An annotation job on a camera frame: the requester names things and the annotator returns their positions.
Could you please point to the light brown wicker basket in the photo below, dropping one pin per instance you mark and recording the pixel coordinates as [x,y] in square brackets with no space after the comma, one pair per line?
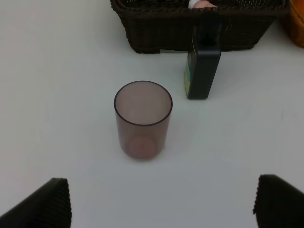
[293,22]

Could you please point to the pink lotion bottle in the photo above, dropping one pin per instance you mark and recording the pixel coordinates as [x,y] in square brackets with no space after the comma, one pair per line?
[200,4]

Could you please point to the translucent purple plastic cup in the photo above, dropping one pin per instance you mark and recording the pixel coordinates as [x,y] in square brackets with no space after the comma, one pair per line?
[142,110]

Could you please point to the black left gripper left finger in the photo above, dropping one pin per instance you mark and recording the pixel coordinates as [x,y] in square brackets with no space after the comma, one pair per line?
[47,207]

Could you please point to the dark green rectangular bottle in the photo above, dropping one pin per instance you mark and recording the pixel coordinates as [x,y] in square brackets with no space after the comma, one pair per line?
[203,57]

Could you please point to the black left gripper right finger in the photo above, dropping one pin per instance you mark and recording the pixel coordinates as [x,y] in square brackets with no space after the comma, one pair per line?
[278,204]

